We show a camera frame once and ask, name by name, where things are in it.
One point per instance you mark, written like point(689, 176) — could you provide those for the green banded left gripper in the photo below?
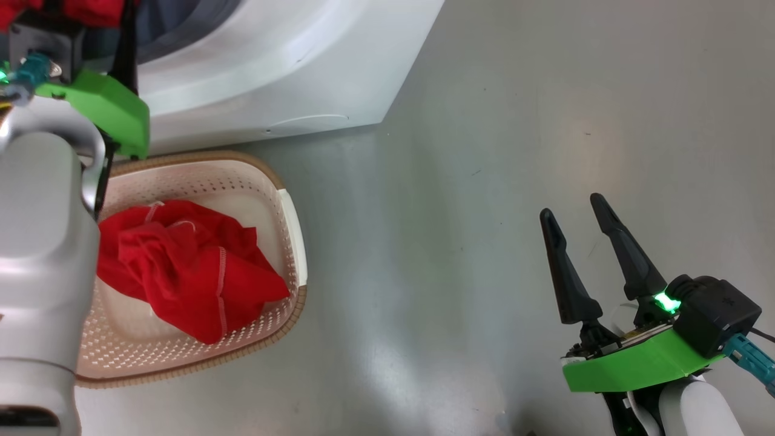
point(109, 109)

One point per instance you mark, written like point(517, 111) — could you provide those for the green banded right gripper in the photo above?
point(636, 363)

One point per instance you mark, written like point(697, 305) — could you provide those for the red cloth garment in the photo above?
point(194, 266)

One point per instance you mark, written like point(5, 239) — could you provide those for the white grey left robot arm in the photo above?
point(42, 272)

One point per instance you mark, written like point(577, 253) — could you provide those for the white front-load washing machine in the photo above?
point(272, 60)

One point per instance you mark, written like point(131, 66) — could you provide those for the cream laundry basket brown rim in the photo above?
point(278, 242)

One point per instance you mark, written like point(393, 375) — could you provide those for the round drain filter cover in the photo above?
point(309, 124)

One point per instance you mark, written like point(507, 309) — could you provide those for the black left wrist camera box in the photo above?
point(42, 45)

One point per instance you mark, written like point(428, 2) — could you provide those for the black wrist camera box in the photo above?
point(717, 315)
point(42, 45)

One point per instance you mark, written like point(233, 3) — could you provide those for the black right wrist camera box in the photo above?
point(717, 315)

